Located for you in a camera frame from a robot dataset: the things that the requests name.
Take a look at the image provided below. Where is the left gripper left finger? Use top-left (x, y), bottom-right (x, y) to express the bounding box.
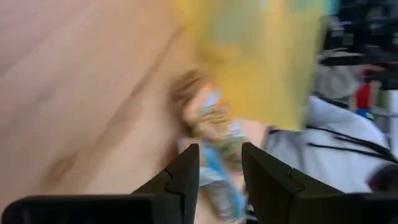
top-left (131, 142), bottom-right (200, 224)

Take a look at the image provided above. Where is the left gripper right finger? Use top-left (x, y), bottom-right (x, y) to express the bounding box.
top-left (241, 142), bottom-right (345, 224)

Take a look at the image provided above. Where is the blue granola bar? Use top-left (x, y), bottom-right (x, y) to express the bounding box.
top-left (198, 124), bottom-right (249, 223)

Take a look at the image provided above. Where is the orange brown granola bar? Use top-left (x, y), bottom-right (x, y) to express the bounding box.
top-left (172, 69), bottom-right (233, 141)

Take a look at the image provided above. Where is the person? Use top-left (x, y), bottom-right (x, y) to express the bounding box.
top-left (262, 90), bottom-right (398, 195)

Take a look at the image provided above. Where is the yellow plastic bin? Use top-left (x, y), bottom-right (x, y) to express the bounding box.
top-left (173, 0), bottom-right (328, 132)

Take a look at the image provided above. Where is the green plastic bin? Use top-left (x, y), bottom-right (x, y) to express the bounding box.
top-left (289, 0), bottom-right (340, 17)

